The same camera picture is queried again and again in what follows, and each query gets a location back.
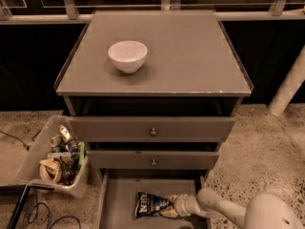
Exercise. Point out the top grey drawer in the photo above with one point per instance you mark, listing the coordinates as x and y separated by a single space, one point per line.
137 128

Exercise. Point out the bottom grey drawer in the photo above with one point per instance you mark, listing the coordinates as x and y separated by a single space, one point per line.
119 198

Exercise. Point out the grey drawer cabinet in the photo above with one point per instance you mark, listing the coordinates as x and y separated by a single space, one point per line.
190 69

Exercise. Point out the black metal frame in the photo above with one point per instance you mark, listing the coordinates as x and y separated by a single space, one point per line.
16 196

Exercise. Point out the tan round packet in bin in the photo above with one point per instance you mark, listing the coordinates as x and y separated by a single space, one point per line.
50 170

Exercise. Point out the grey drawer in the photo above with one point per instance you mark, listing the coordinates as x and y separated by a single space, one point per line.
119 198
137 128
139 155

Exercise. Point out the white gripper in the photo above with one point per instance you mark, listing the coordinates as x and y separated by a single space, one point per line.
179 205

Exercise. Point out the green packet in bin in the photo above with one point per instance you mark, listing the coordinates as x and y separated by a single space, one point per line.
82 154

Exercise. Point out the white ceramic bowl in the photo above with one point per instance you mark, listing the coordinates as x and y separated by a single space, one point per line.
128 56

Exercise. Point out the middle grey drawer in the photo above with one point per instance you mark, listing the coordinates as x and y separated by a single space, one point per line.
139 155

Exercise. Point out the brass drawer knob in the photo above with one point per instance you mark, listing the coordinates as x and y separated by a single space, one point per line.
154 163
153 132

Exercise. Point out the clear plastic bin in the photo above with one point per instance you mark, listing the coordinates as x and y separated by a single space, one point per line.
29 171

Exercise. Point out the orange silver can in bin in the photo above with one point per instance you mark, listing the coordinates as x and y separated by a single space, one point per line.
65 133

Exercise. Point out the brass middle drawer knob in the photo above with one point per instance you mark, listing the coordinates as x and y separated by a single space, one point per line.
154 163

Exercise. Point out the metal window railing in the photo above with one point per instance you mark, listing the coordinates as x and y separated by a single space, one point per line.
80 11

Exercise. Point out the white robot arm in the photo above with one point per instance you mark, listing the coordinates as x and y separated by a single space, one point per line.
258 182

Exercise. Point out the blue chip bag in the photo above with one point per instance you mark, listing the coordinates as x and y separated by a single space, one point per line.
150 205

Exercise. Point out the brass top drawer knob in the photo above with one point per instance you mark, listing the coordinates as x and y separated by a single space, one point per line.
153 132

